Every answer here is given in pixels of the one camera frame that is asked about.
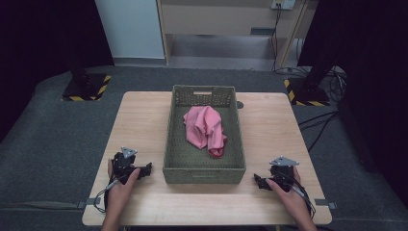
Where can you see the white power strip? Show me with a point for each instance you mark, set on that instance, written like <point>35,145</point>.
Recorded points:
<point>284,4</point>

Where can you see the person's left hand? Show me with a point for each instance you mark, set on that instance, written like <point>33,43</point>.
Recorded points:
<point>119,195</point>

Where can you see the grey table edge bracket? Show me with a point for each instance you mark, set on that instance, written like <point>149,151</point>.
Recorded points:
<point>88,202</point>
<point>325,203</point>

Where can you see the black stand post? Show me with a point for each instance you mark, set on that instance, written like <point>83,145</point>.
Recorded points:
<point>316,78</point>
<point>81,75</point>

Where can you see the green woven basket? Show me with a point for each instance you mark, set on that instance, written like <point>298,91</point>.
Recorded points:
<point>204,154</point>

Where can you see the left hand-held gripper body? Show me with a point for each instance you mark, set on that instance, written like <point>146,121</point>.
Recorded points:
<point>122,166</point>

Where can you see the white wall panel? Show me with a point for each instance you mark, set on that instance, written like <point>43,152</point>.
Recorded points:
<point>131,29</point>

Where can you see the person's right hand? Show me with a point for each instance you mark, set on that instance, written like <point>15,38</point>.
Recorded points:
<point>293,202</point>

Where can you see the dark round table grommet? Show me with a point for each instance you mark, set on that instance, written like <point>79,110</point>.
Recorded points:
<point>240,104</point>

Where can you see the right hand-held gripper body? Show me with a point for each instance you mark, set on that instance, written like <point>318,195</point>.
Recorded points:
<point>282,174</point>

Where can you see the striped black stand base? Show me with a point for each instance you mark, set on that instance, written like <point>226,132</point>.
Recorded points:
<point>304,96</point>
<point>85,93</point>

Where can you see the pink cloth garment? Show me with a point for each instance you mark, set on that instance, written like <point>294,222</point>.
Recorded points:
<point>205,128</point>

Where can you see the dark curtain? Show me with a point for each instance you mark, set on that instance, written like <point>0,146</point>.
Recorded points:
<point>372,64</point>
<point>38,38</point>

